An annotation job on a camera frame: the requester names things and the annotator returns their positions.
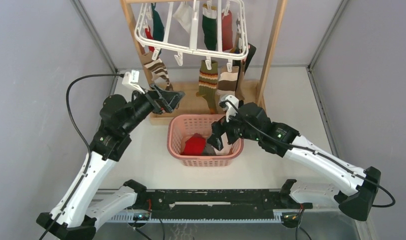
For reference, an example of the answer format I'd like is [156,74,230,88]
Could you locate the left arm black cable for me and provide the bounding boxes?
[37,73,126,240]

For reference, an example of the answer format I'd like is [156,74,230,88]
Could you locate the white plastic clip hanger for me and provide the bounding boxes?
[133,0,249,71]

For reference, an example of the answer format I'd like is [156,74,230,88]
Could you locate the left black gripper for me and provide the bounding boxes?
[121,83,184,135]

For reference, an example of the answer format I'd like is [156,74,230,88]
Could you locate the white sock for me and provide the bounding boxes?
[213,133,232,156]
[172,1,193,34]

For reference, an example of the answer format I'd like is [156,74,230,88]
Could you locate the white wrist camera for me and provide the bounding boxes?
[219,94,240,122]
[121,69,146,95]

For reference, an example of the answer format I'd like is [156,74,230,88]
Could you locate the olive striped sock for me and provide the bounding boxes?
[196,60,219,114]

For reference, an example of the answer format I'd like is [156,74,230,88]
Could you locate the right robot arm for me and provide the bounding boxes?
[208,100,381,221]

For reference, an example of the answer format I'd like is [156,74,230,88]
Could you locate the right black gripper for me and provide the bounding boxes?
[206,105,261,151]

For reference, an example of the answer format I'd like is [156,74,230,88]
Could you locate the beige brown ribbed sock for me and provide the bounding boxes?
[216,66,245,101]

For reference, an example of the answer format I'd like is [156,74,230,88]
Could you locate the red fuzzy sock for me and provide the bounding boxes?
[181,133,206,156]
[221,10,234,52]

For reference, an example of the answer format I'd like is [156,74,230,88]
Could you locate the wooden hanger rack frame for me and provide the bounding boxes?
[120,0,287,125]

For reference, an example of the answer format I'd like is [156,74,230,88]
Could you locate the pink plastic laundry basket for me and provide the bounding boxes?
[167,114,244,167]

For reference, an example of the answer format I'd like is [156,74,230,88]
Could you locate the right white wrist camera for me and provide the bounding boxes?
[219,94,240,122]

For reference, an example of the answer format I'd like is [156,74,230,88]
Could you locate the grey sock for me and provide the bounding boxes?
[201,143,217,156]

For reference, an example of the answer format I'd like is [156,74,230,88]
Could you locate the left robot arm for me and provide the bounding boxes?
[36,84,185,240]

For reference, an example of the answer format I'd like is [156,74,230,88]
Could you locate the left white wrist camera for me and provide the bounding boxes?
[121,69,146,95]

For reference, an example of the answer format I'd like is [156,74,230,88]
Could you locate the green dotted sock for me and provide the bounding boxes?
[202,4,217,51]

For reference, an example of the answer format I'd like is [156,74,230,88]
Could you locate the brown striped sock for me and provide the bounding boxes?
[139,51,174,91]

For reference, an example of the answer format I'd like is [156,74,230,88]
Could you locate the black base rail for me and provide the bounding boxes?
[115,188,314,220]

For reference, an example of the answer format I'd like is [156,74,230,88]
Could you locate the black patterned sock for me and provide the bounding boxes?
[232,43,257,73]

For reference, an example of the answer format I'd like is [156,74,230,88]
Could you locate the white sock front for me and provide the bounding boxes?
[213,133,232,156]

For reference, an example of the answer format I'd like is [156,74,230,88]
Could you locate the dark green reindeer sock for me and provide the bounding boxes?
[151,3,165,42]

